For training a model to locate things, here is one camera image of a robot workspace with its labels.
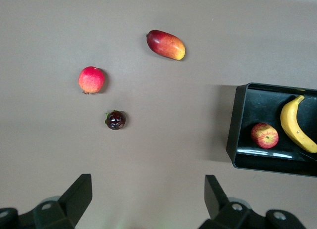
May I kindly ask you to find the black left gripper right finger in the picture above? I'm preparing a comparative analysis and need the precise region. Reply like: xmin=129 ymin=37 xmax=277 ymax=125
xmin=198 ymin=174 xmax=308 ymax=229

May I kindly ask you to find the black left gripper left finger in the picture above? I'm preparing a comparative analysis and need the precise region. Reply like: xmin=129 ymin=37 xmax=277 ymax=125
xmin=0 ymin=174 xmax=93 ymax=229

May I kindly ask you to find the red yellow apple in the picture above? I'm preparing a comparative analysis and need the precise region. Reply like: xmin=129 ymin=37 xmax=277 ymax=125
xmin=250 ymin=122 xmax=280 ymax=150

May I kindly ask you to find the black plastic box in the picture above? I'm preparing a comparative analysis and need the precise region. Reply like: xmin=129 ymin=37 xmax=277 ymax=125
xmin=226 ymin=82 xmax=317 ymax=178

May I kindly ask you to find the yellow banana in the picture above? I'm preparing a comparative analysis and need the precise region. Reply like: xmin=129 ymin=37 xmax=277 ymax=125
xmin=280 ymin=94 xmax=317 ymax=154

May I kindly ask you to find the dark purple mangosteen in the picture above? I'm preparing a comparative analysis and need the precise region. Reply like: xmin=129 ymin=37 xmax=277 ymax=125
xmin=105 ymin=109 xmax=127 ymax=131

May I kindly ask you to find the red pomegranate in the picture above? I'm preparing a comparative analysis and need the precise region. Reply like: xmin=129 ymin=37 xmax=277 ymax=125
xmin=78 ymin=66 xmax=106 ymax=95

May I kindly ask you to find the red yellow mango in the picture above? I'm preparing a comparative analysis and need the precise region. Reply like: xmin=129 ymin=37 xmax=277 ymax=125
xmin=146 ymin=29 xmax=186 ymax=61

